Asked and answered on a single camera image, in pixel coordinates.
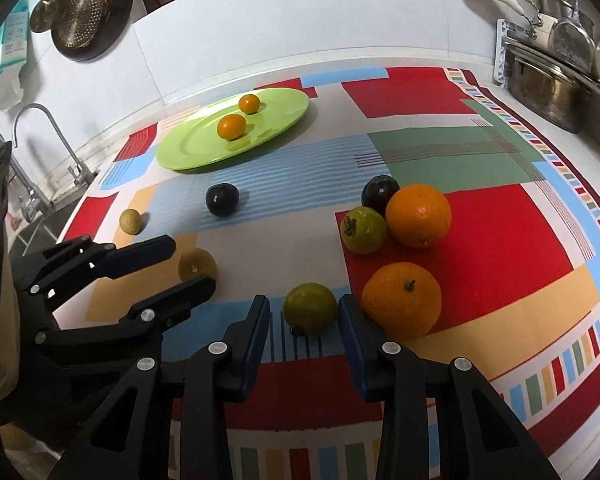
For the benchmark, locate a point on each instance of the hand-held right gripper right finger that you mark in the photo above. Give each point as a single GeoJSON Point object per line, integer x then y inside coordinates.
{"type": "Point", "coordinates": [352, 350]}

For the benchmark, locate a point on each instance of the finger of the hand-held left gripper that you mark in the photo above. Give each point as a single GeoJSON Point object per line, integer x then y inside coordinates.
{"type": "Point", "coordinates": [185, 295]}
{"type": "Point", "coordinates": [140, 255]}

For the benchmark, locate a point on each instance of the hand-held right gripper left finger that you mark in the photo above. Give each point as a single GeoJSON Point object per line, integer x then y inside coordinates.
{"type": "Point", "coordinates": [257, 340]}

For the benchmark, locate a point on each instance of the yellow-green round fruit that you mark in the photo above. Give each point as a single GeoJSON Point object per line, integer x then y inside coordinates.
{"type": "Point", "coordinates": [196, 260]}

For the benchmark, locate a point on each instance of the green round fruit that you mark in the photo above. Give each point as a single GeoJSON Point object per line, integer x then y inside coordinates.
{"type": "Point", "coordinates": [310, 307]}

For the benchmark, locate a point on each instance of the large orange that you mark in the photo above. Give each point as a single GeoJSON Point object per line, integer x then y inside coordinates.
{"type": "Point", "coordinates": [401, 300]}
{"type": "Point", "coordinates": [418, 215]}

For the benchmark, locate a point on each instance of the dark purple plum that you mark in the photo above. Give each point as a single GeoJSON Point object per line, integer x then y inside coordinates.
{"type": "Point", "coordinates": [377, 194]}
{"type": "Point", "coordinates": [222, 199]}

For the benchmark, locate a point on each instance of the green plate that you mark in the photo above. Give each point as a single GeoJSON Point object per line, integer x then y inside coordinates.
{"type": "Point", "coordinates": [190, 150]}

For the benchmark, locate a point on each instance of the small tan round fruit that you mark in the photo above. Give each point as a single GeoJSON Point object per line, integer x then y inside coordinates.
{"type": "Point", "coordinates": [131, 221]}

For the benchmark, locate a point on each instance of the chrome curved faucet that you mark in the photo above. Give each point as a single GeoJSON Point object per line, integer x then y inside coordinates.
{"type": "Point", "coordinates": [84, 176]}

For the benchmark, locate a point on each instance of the kitchen sink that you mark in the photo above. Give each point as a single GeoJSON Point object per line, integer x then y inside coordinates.
{"type": "Point", "coordinates": [35, 232]}

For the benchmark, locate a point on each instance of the green fruit with dark calyx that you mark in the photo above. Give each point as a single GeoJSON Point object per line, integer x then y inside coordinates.
{"type": "Point", "coordinates": [365, 231]}

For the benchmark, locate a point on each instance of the small chrome tap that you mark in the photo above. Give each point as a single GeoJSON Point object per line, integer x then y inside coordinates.
{"type": "Point", "coordinates": [30, 202]}

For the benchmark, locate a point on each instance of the colourful patterned tablecloth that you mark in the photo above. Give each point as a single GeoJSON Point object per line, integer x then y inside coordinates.
{"type": "Point", "coordinates": [480, 260]}

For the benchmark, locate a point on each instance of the small tangerine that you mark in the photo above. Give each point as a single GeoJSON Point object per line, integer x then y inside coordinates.
{"type": "Point", "coordinates": [249, 103]}
{"type": "Point", "coordinates": [231, 126]}

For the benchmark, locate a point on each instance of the black frying pan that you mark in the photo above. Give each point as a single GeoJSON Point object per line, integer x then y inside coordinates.
{"type": "Point", "coordinates": [115, 10]}

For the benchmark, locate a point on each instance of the blue and white carton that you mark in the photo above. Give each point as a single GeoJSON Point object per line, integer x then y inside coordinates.
{"type": "Point", "coordinates": [10, 45]}

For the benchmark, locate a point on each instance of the large gold strainer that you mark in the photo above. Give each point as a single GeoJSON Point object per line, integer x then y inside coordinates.
{"type": "Point", "coordinates": [80, 15]}

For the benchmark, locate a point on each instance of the small brass strainer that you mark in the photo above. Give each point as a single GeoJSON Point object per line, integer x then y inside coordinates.
{"type": "Point", "coordinates": [47, 12]}

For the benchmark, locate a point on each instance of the large steel pot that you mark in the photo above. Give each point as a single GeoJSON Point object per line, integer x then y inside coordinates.
{"type": "Point", "coordinates": [540, 85]}

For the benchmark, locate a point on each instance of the white dish rack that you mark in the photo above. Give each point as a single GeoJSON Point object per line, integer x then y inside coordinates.
{"type": "Point", "coordinates": [500, 55]}

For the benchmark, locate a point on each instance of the glass pot lid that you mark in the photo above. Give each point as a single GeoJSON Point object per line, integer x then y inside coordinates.
{"type": "Point", "coordinates": [572, 45]}

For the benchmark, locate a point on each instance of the small steel saucepan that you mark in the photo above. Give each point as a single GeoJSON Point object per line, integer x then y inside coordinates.
{"type": "Point", "coordinates": [555, 5]}

